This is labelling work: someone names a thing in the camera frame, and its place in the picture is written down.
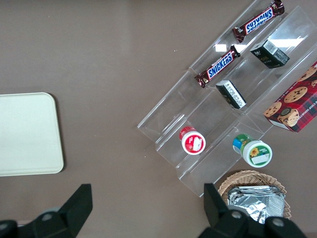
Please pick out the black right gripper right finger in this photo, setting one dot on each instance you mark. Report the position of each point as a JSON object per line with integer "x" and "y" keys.
{"x": 223, "y": 223}

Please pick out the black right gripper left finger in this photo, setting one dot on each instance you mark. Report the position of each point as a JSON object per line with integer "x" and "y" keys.
{"x": 67, "y": 218}

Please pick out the light wicker basket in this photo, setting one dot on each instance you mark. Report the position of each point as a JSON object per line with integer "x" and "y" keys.
{"x": 247, "y": 177}

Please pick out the beige rectangular tray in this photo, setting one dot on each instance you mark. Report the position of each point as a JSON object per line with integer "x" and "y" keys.
{"x": 27, "y": 134}

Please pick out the stacked aluminium foil containers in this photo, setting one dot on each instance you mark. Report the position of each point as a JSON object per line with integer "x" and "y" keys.
{"x": 257, "y": 203}

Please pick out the green sunflower lid cup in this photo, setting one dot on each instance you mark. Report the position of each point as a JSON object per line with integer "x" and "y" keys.
{"x": 255, "y": 151}

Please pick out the red lid cup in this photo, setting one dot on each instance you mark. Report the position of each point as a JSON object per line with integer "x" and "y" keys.
{"x": 193, "y": 142}

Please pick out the clear acrylic stepped shelf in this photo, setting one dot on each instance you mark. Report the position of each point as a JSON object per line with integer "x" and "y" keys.
{"x": 198, "y": 109}

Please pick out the small dark green box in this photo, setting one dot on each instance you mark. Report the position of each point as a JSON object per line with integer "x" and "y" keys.
{"x": 231, "y": 95}
{"x": 270, "y": 54}

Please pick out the red tartan cookie box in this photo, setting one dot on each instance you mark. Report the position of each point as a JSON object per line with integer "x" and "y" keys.
{"x": 294, "y": 104}

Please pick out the Snickers chocolate bar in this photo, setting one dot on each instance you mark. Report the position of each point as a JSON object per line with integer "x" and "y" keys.
{"x": 258, "y": 21}
{"x": 219, "y": 65}

